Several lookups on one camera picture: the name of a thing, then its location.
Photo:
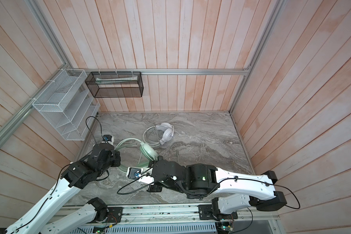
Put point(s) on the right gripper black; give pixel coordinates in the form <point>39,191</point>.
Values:
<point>155,187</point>

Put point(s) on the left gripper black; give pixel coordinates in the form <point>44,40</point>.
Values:
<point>118,159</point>

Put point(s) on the green headphones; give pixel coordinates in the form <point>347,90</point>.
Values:
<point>135,153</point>

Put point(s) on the white headphones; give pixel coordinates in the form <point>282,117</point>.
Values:
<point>158,134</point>

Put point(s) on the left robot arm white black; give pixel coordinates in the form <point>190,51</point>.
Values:
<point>72,179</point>

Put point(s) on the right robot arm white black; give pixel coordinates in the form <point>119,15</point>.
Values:
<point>198,181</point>

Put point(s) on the black mesh basket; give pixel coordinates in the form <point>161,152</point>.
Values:
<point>115,84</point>

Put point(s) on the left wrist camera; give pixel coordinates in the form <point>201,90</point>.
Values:
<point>109,139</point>

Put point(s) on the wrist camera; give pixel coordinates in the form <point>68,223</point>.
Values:
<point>109,139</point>
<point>137,174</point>

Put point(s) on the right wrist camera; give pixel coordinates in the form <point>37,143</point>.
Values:
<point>137,174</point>

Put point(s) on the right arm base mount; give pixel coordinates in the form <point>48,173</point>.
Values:
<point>212,212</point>

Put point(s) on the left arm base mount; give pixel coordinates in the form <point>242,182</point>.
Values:
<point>106,214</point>

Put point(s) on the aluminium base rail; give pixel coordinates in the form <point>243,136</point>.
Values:
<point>187,218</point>

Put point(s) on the white wire mesh shelf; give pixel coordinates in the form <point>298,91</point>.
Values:
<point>67,106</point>

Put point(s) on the aluminium frame bar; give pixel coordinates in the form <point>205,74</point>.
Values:
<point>170,71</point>

